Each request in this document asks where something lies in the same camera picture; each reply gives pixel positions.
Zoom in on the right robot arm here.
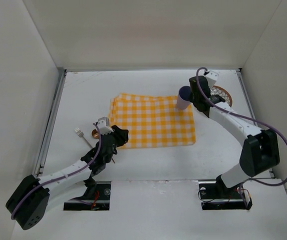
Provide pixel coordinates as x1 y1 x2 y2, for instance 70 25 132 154
189 76 280 191

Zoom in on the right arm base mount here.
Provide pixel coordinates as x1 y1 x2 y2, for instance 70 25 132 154
197 180 253 211

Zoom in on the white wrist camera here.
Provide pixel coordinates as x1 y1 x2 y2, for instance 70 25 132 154
96 117 114 135
203 70 219 89

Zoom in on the left aluminium table rail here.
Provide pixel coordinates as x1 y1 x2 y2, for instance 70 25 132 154
32 67 67 177

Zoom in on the copper spoon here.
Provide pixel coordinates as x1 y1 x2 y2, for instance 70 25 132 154
90 129 116 165

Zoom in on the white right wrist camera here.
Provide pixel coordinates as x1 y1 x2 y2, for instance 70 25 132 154
203 70 219 89

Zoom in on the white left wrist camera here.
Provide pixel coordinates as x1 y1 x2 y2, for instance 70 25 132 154
96 117 114 135

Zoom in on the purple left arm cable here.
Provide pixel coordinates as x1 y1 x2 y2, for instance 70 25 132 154
10 122 103 221

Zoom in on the lavender paper cup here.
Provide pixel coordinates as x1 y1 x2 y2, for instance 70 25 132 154
176 86 191 110

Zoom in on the yellow white checkered cloth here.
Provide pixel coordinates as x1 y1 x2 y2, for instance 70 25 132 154
108 93 196 149

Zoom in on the silver copper fork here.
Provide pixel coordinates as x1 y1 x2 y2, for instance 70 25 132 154
74 127 93 149

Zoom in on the patterned ceramic plate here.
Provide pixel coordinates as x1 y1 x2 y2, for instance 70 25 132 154
210 85 233 107

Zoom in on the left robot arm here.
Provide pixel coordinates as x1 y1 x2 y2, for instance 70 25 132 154
5 125 129 230

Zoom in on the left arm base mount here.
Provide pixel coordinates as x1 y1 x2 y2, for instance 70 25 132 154
63 179 112 211

